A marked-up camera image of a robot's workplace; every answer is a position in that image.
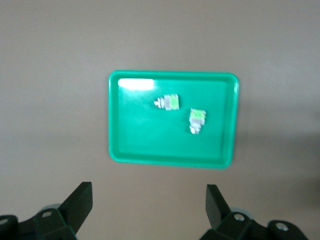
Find green plastic tray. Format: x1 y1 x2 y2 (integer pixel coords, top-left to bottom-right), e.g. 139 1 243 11
108 70 241 171

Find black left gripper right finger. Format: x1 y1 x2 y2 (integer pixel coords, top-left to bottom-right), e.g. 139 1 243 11
199 184 307 240

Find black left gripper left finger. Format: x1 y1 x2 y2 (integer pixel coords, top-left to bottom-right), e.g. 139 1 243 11
0 181 93 240

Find green square push button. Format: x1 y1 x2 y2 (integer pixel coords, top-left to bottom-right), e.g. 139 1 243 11
152 93 181 111
187 107 207 136

